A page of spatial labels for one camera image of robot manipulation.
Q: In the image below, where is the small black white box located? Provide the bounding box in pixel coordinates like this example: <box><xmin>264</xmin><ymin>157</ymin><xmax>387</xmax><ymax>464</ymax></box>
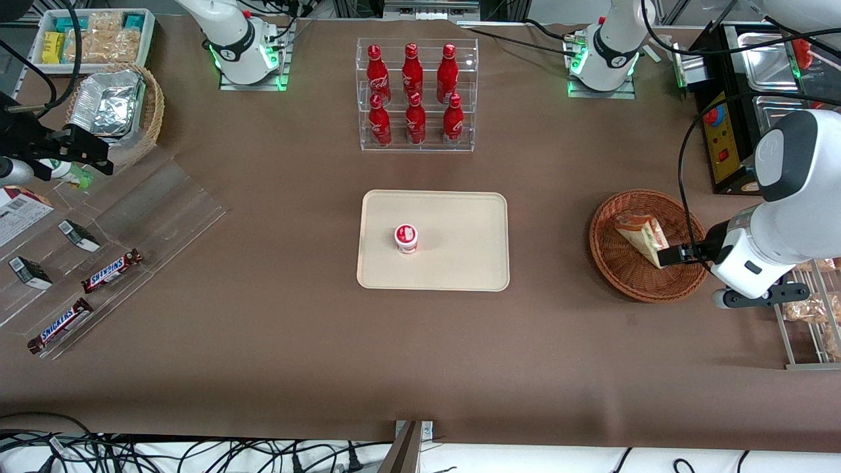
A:
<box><xmin>58</xmin><ymin>219</ymin><xmax>101</xmax><ymax>253</ymax></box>
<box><xmin>8</xmin><ymin>256</ymin><xmax>53</xmax><ymax>290</ymax></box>

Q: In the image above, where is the brown round wicker basket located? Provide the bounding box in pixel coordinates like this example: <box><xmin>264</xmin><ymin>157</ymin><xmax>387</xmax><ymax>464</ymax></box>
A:
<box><xmin>589</xmin><ymin>189</ymin><xmax>711</xmax><ymax>304</ymax></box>

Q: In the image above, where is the white plastic snack bin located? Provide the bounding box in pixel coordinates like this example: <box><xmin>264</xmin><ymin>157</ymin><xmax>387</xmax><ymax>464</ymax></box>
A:
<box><xmin>31</xmin><ymin>9</ymin><xmax>156</xmax><ymax>73</ymax></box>

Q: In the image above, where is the black food warmer machine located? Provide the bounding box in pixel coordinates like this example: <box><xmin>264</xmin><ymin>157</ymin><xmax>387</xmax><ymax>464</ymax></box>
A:
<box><xmin>670</xmin><ymin>23</ymin><xmax>841</xmax><ymax>196</ymax></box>

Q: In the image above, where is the metal wire rack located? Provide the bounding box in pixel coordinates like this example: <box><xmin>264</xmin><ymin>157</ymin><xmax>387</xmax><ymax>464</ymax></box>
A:
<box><xmin>774</xmin><ymin>258</ymin><xmax>841</xmax><ymax>371</ymax></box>

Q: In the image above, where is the red white carton box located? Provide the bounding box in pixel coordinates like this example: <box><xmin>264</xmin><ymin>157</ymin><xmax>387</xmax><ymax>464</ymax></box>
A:
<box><xmin>0</xmin><ymin>186</ymin><xmax>55</xmax><ymax>248</ymax></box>

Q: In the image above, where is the beige plastic tray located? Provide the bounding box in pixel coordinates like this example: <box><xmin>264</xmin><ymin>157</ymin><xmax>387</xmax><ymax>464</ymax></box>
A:
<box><xmin>357</xmin><ymin>190</ymin><xmax>510</xmax><ymax>292</ymax></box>

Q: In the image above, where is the clear cracker pack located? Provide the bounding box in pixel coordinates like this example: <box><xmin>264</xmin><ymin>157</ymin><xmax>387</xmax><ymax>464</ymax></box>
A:
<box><xmin>102</xmin><ymin>28</ymin><xmax>143</xmax><ymax>64</ymax></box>
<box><xmin>87</xmin><ymin>12</ymin><xmax>125</xmax><ymax>34</ymax></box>
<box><xmin>66</xmin><ymin>30</ymin><xmax>104</xmax><ymax>64</ymax></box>

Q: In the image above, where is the silver foil package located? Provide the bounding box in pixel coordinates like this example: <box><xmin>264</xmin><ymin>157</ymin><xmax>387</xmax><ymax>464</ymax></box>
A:
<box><xmin>69</xmin><ymin>70</ymin><xmax>146</xmax><ymax>137</ymax></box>

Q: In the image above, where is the triangle sandwich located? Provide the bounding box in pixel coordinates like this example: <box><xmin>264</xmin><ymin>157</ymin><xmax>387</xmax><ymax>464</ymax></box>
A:
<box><xmin>614</xmin><ymin>213</ymin><xmax>671</xmax><ymax>270</ymax></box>

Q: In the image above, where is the aluminium frame profile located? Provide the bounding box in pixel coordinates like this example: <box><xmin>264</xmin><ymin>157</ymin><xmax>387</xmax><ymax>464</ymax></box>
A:
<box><xmin>382</xmin><ymin>0</ymin><xmax>482</xmax><ymax>20</ymax></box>

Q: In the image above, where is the metal bracket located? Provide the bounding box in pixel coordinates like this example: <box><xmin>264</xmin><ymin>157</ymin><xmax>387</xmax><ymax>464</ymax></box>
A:
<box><xmin>394</xmin><ymin>420</ymin><xmax>435</xmax><ymax>449</ymax></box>

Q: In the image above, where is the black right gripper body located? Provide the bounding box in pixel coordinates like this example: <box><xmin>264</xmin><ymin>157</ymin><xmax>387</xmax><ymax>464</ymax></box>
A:
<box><xmin>0</xmin><ymin>91</ymin><xmax>66</xmax><ymax>165</ymax></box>

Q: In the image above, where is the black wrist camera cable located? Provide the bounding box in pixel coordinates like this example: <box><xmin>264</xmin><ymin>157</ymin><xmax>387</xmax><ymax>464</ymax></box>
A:
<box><xmin>678</xmin><ymin>92</ymin><xmax>841</xmax><ymax>273</ymax></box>

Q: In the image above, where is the tan wicker basket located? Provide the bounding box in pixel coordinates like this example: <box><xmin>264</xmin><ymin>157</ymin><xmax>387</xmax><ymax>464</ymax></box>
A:
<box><xmin>66</xmin><ymin>62</ymin><xmax>165</xmax><ymax>169</ymax></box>

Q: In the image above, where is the red cola bottle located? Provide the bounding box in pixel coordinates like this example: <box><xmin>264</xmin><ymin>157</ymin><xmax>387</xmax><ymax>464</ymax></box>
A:
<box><xmin>405</xmin><ymin>92</ymin><xmax>426</xmax><ymax>145</ymax></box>
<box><xmin>368</xmin><ymin>93</ymin><xmax>392</xmax><ymax>147</ymax></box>
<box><xmin>437</xmin><ymin>43</ymin><xmax>459</xmax><ymax>104</ymax></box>
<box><xmin>366</xmin><ymin>44</ymin><xmax>392</xmax><ymax>106</ymax></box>
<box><xmin>442</xmin><ymin>93</ymin><xmax>465</xmax><ymax>146</ymax></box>
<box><xmin>402</xmin><ymin>43</ymin><xmax>424</xmax><ymax>99</ymax></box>

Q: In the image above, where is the brown table cover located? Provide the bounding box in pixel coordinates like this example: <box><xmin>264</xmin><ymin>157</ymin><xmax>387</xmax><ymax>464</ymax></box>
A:
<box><xmin>0</xmin><ymin>13</ymin><xmax>841</xmax><ymax>454</ymax></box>

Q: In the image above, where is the clear acrylic stepped display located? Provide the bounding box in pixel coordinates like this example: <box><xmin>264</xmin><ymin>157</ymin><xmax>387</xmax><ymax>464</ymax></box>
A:
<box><xmin>0</xmin><ymin>145</ymin><xmax>228</xmax><ymax>359</ymax></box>

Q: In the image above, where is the clear acrylic bottle rack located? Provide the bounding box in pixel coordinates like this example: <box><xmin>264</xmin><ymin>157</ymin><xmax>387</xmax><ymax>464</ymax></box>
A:
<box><xmin>356</xmin><ymin>37</ymin><xmax>479</xmax><ymax>153</ymax></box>

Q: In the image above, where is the steel pan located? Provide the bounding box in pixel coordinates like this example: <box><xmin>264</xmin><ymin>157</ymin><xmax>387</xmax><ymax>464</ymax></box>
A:
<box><xmin>752</xmin><ymin>95</ymin><xmax>841</xmax><ymax>132</ymax></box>
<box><xmin>736</xmin><ymin>32</ymin><xmax>800</xmax><ymax>93</ymax></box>

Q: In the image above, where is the brown snickers bar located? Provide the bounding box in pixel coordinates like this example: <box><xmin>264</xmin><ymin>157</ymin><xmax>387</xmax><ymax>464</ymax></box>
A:
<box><xmin>28</xmin><ymin>298</ymin><xmax>94</xmax><ymax>355</ymax></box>
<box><xmin>81</xmin><ymin>248</ymin><xmax>143</xmax><ymax>294</ymax></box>

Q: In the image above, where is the green white small bottle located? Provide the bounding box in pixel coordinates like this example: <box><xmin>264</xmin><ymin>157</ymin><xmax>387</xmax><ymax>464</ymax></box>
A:
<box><xmin>39</xmin><ymin>158</ymin><xmax>93</xmax><ymax>190</ymax></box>

